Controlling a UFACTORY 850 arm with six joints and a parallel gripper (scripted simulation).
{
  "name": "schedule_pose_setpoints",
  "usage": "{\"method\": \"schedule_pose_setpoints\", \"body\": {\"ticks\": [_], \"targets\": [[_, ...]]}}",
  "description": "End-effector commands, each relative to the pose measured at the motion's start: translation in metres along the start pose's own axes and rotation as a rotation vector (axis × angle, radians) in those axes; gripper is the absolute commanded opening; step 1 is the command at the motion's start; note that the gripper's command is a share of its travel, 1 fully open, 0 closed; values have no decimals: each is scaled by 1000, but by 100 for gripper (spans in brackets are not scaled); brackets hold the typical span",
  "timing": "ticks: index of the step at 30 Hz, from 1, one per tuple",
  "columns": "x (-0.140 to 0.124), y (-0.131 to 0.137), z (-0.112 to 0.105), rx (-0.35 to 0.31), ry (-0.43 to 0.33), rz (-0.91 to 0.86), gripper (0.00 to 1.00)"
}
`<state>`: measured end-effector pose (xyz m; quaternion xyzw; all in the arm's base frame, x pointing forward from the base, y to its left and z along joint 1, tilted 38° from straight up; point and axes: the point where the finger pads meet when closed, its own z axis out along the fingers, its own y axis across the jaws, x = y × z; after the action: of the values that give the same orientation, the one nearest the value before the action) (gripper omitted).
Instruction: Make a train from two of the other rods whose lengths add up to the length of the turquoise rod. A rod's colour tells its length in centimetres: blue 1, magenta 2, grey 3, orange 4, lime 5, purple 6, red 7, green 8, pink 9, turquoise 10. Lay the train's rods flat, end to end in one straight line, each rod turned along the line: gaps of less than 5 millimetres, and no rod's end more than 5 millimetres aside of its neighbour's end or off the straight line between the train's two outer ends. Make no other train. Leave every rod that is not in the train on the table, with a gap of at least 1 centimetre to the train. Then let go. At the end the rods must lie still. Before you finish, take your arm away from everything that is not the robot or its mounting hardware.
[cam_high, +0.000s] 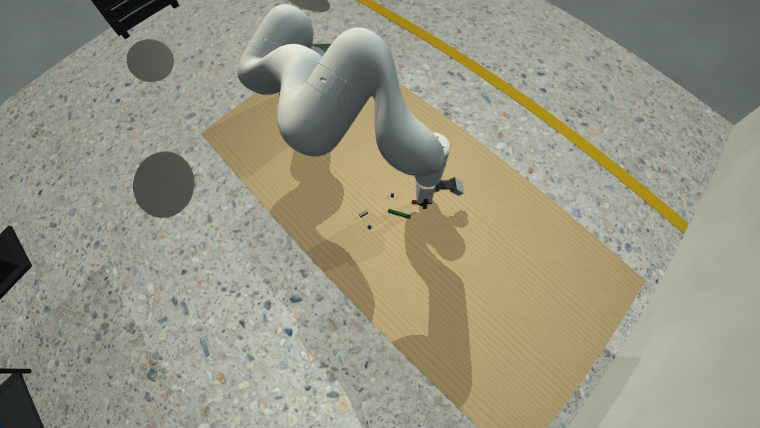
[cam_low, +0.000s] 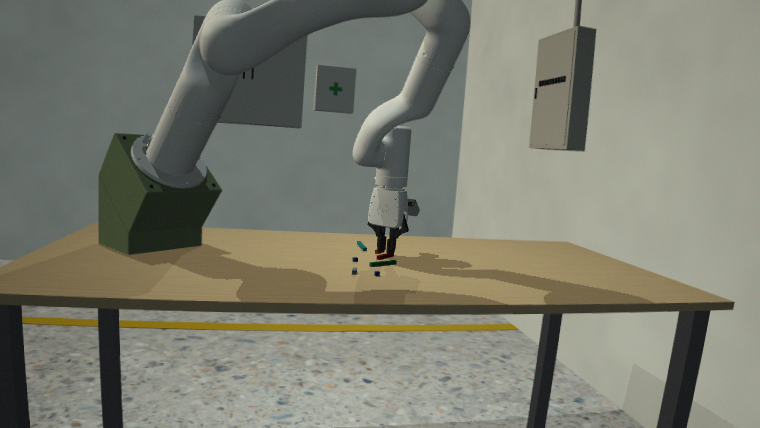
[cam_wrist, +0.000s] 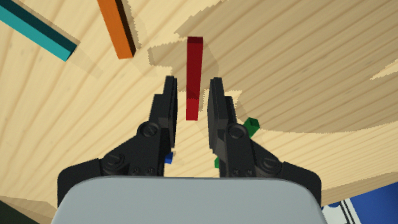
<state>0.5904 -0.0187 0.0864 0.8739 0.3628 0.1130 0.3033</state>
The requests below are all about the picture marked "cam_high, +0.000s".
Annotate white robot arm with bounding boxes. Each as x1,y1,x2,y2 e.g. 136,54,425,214
237,4,464,196

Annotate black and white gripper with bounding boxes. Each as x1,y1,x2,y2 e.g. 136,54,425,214
416,181,435,209

